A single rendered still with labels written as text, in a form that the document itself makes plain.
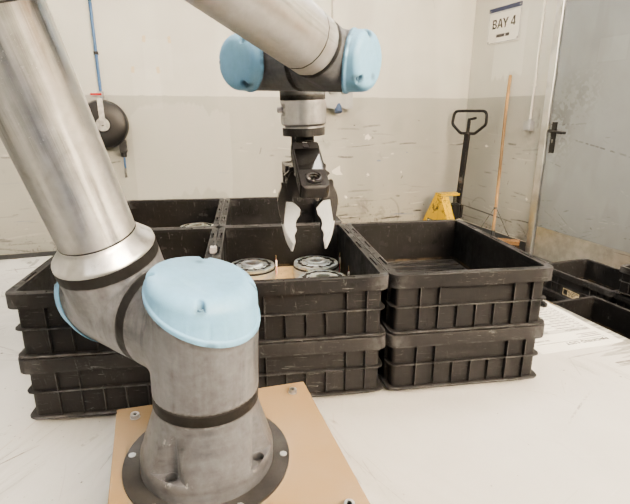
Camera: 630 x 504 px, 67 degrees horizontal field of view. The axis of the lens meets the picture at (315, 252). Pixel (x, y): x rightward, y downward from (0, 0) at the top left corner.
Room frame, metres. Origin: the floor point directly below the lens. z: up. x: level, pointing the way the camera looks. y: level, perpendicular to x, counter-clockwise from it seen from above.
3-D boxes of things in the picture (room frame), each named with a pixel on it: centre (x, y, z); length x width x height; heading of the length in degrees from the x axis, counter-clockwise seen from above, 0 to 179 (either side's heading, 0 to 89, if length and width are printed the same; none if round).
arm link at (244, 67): (0.73, 0.07, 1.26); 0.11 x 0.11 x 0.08; 55
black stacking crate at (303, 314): (0.92, 0.05, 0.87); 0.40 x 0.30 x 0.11; 8
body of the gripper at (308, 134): (0.83, 0.02, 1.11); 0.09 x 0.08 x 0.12; 9
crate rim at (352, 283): (0.92, 0.05, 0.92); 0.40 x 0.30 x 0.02; 8
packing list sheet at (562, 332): (1.08, -0.54, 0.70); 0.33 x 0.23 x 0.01; 19
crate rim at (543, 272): (0.96, -0.25, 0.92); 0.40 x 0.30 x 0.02; 8
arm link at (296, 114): (0.82, 0.02, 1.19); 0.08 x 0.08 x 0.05
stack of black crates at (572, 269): (2.05, -1.29, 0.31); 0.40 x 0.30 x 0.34; 19
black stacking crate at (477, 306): (0.96, -0.25, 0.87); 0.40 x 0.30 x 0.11; 8
